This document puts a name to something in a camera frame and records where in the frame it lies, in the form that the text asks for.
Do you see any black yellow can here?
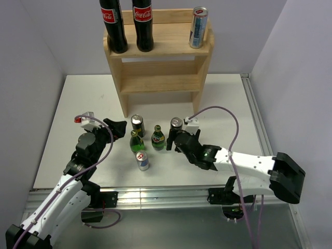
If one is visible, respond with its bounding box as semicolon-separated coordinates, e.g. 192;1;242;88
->
169;117;183;134
131;114;145;138

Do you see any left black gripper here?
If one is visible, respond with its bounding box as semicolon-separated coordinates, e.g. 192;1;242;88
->
85;118;126;163

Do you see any left cola bottle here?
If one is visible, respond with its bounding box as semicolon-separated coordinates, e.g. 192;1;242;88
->
99;0;128;53

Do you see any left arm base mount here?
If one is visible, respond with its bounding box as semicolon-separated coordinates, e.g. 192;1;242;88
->
81;191;118;223

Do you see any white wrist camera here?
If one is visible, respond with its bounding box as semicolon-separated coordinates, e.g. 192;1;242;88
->
184;117;199;135
74;112;100;131

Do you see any silver blue can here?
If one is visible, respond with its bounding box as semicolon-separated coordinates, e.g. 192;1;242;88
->
135;150;149;171
189;7;208;49

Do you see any green glass bottle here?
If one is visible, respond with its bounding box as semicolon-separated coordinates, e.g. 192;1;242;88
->
151;125;166;151
130;130;145;153

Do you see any front aluminium rail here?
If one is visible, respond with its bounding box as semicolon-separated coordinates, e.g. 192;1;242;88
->
24;185;286;213

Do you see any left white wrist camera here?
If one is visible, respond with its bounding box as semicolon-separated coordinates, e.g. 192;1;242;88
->
74;112;100;131

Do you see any right cola bottle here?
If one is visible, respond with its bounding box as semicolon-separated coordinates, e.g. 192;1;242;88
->
132;0;154;52

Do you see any wooden shelf unit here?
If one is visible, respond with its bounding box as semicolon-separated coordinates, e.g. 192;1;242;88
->
103;9;215;117

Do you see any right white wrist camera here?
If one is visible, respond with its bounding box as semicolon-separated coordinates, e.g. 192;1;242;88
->
184;117;199;135

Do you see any aluminium rail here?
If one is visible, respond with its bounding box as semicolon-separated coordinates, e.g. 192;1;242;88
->
24;185;286;213
240;74;273;156

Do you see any cola bottle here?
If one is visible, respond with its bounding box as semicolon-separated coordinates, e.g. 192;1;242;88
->
99;0;128;53
132;0;154;52

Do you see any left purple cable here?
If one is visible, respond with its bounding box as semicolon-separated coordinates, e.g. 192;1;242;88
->
11;116;121;249

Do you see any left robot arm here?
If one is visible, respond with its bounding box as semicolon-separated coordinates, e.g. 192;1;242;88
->
5;112;127;248

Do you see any right side aluminium rail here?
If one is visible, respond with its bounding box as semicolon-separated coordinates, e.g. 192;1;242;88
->
240;74;273;156

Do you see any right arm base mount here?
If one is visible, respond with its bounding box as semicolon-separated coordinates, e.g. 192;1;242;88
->
207;188;244;222

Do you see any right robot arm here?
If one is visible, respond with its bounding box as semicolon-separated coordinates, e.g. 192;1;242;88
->
167;129;306;204

